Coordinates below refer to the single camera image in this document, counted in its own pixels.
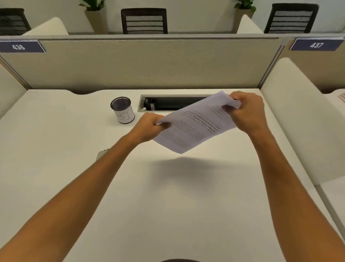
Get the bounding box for white side divider panel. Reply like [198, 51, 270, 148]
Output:
[237, 14, 265, 34]
[22, 17, 69, 36]
[260, 57, 345, 186]
[0, 64, 27, 119]

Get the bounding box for beige desk partition panel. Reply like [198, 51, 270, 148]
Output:
[0, 35, 287, 94]
[275, 34, 345, 93]

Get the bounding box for black mesh pen cup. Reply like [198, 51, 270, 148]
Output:
[110, 97, 135, 124]

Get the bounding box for black mesh office chair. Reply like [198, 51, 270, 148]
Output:
[264, 3, 319, 34]
[0, 8, 32, 36]
[121, 8, 168, 35]

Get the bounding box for dark blue number sign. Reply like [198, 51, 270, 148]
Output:
[289, 38, 345, 52]
[0, 40, 46, 53]

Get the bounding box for desk cable tray opening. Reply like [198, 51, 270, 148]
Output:
[137, 94, 216, 113]

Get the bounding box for potted green plant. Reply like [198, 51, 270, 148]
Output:
[232, 0, 257, 34]
[78, 0, 109, 35]

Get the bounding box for printed white paper sheets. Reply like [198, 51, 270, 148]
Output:
[153, 91, 242, 154]

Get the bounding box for person's right hand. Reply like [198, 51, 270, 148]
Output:
[222, 91, 268, 134]

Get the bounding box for person's left forearm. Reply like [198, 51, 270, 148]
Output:
[0, 134, 141, 262]

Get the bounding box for person's right forearm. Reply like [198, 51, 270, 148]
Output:
[249, 126, 345, 262]

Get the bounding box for small metal binder clip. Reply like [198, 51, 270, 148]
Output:
[96, 148, 110, 161]

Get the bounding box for person's left hand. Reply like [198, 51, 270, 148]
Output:
[129, 112, 172, 143]

